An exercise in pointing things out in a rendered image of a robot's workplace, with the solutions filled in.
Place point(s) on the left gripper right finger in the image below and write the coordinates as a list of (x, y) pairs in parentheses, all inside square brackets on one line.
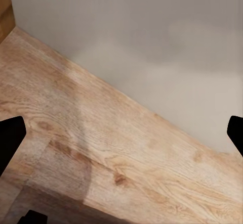
[(235, 132)]

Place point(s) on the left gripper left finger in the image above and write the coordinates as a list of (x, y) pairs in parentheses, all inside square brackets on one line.
[(12, 133)]

